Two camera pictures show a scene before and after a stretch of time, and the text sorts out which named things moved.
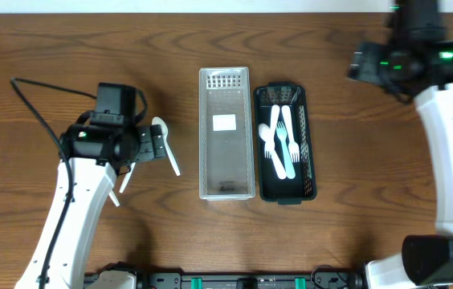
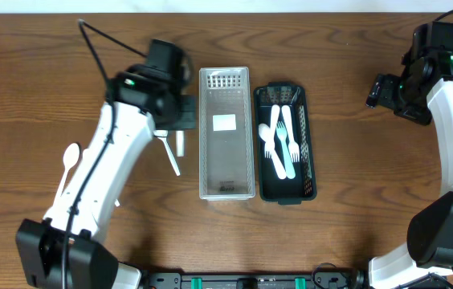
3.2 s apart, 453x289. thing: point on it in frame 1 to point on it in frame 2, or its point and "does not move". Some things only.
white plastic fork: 293,146 does not move
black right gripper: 360,64 to 380,92
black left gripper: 157,142 to 186,118
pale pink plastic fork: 271,140 does not move
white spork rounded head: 266,133 does not move
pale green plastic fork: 282,133 does not move
